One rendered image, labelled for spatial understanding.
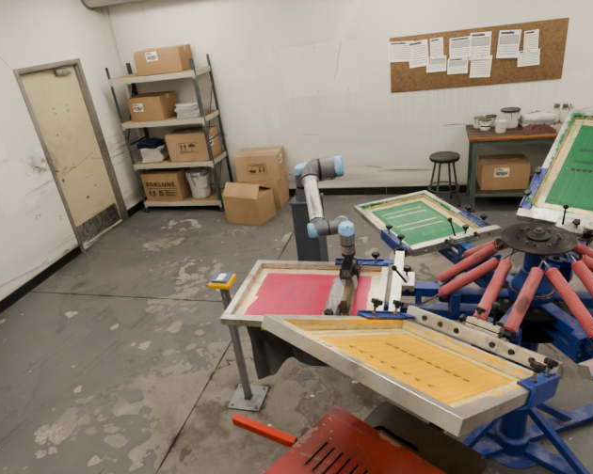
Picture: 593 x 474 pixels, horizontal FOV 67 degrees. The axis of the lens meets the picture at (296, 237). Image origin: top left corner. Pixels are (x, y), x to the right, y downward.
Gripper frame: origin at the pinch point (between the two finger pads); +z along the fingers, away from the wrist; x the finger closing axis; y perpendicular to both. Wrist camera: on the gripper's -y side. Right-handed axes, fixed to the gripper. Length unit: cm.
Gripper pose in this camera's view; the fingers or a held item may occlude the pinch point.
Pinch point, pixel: (350, 288)
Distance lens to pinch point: 234.9
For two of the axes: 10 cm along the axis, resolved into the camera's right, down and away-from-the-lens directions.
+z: 1.2, 8.9, 4.4
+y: 2.5, -4.5, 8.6
